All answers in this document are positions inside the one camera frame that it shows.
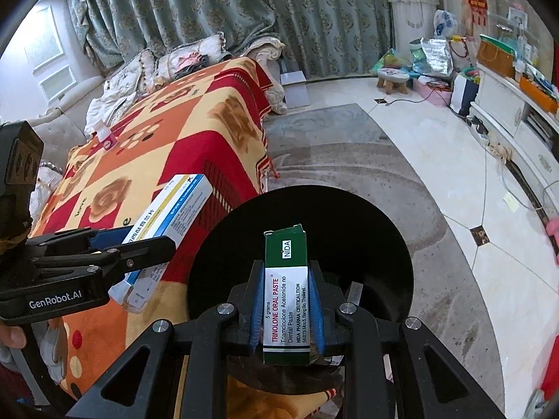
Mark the white lace curtain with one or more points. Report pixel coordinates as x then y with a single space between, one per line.
415 8

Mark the red orange printed blanket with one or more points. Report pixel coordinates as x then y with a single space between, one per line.
131 148

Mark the floral fringed cushion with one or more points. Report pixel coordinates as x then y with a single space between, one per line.
174 48
129 74

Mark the person's left hand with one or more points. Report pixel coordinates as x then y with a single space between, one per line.
11 336

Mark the white blue plastic bag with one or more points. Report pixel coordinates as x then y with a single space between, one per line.
445 24

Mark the green patterned curtain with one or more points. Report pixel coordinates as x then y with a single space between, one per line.
305 17

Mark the striped bolster cushion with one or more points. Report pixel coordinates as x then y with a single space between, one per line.
46 179

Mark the brown paper bag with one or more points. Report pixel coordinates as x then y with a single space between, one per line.
495 56

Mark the small wooden stool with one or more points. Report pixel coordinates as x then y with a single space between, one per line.
393 78

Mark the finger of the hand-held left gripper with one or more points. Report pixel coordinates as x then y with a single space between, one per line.
109 235
148 248

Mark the white power strip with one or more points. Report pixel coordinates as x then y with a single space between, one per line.
497 150

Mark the person's dark red clothing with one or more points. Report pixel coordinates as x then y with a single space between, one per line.
11 393

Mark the black round bin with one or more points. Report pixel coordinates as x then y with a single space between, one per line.
349 235

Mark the grey tufted sofa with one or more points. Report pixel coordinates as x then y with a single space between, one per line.
274 96

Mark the silver foil bag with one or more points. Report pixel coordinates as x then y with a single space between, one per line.
436 56

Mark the green foil bag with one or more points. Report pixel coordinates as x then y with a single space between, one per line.
391 61

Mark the white quilt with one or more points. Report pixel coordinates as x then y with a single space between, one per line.
107 111

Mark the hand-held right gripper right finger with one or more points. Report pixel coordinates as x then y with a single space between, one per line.
316 314

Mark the red wall hanging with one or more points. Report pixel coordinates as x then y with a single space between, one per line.
476 4

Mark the pile of clothes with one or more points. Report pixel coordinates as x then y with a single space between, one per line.
192 62

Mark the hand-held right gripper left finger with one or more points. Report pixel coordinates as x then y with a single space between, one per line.
257 314

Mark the green white medicine box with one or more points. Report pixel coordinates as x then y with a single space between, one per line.
288 297

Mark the white cabinet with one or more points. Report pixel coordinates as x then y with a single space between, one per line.
502 104

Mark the dark blue white bag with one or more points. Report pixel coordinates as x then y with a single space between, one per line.
464 94

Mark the grey rug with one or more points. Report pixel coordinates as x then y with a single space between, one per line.
349 152

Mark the white pill bottle pink label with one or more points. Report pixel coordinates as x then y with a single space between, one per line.
106 137

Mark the orange tray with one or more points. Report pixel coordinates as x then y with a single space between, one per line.
539 94

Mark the pink box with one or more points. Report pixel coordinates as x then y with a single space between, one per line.
434 91

